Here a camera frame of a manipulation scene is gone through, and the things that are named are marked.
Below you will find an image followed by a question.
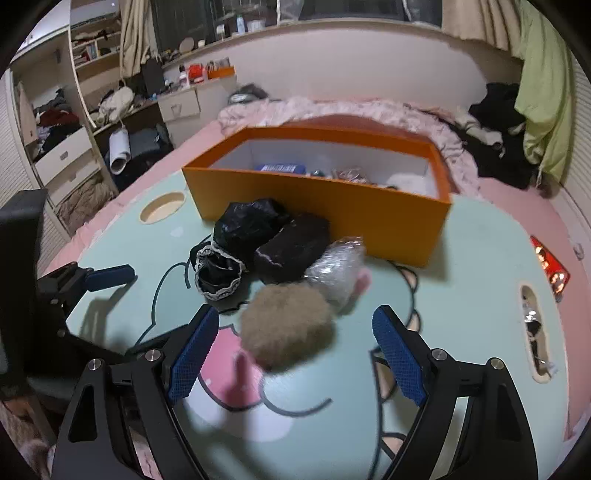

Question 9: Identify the pink bed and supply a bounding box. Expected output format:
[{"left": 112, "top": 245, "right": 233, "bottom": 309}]
[{"left": 37, "top": 120, "right": 591, "bottom": 287}]

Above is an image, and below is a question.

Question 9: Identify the white cabinet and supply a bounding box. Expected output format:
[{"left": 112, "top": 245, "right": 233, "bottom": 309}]
[{"left": 158, "top": 76, "right": 241, "bottom": 144}]

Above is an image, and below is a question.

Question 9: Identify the black plastic bag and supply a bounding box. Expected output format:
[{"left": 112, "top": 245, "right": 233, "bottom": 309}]
[{"left": 213, "top": 198, "right": 291, "bottom": 273}]

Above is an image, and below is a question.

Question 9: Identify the white cylinder appliance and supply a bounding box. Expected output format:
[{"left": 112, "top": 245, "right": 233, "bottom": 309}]
[{"left": 108, "top": 128, "right": 134, "bottom": 175}]

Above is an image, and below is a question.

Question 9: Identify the white shelf unit with drawers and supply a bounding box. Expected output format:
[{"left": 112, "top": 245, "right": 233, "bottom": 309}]
[{"left": 9, "top": 37, "right": 162, "bottom": 208}]

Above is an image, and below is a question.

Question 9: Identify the beige fluffy ball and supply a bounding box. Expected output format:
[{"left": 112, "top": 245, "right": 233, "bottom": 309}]
[{"left": 240, "top": 282, "right": 335, "bottom": 370}]

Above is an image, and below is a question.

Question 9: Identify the clear plastic wrap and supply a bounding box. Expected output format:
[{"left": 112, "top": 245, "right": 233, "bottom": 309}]
[{"left": 305, "top": 236, "right": 372, "bottom": 311}]

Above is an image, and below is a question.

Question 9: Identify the pink floral blanket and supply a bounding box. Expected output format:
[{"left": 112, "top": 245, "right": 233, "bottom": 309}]
[{"left": 217, "top": 97, "right": 481, "bottom": 195}]

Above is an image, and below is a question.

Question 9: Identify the grey round item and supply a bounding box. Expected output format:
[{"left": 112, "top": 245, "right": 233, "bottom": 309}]
[{"left": 228, "top": 83, "right": 269, "bottom": 106}]

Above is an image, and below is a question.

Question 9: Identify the beige curtain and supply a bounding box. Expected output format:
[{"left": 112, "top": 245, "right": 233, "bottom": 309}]
[
  {"left": 441, "top": 0, "right": 536, "bottom": 61},
  {"left": 119, "top": 0, "right": 155, "bottom": 79}
]

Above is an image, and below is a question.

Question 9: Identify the orange cardboard box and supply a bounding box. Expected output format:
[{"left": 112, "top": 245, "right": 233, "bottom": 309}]
[{"left": 181, "top": 124, "right": 452, "bottom": 268}]

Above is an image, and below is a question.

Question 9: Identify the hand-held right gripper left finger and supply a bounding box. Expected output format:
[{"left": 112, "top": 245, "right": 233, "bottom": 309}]
[{"left": 50, "top": 305, "right": 221, "bottom": 480}]

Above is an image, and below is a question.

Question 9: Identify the black lace cloth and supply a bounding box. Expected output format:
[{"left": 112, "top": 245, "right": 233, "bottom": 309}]
[{"left": 189, "top": 235, "right": 247, "bottom": 303}]

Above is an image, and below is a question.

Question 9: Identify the black bag with red print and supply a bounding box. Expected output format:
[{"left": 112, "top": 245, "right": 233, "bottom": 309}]
[{"left": 254, "top": 213, "right": 331, "bottom": 284}]

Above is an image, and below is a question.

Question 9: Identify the red snack packet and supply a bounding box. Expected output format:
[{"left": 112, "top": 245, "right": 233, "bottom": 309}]
[{"left": 529, "top": 235, "right": 571, "bottom": 294}]

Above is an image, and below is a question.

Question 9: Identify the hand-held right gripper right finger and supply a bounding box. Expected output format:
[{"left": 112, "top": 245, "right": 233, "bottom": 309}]
[{"left": 372, "top": 305, "right": 539, "bottom": 480}]

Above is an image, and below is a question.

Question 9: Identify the beige cloth bag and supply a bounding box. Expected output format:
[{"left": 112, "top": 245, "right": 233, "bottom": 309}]
[{"left": 97, "top": 87, "right": 136, "bottom": 121}]

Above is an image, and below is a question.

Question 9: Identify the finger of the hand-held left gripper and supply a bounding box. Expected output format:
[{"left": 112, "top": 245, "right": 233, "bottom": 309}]
[
  {"left": 58, "top": 318, "right": 195, "bottom": 365},
  {"left": 39, "top": 263, "right": 138, "bottom": 308}
]

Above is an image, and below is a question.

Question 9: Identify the blue tin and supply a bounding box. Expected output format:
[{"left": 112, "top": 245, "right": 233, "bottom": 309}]
[{"left": 256, "top": 162, "right": 309, "bottom": 175}]

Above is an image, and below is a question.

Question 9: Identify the dark suitcase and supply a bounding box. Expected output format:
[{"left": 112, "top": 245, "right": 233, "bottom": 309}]
[{"left": 129, "top": 124, "right": 174, "bottom": 162}]

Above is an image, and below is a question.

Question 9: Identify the pile of black clothes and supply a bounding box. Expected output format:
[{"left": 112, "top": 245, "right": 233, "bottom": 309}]
[{"left": 455, "top": 83, "right": 555, "bottom": 190}]

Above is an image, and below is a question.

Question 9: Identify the light green garment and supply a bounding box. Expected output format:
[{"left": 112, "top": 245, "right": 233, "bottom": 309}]
[{"left": 513, "top": 9, "right": 574, "bottom": 185}]

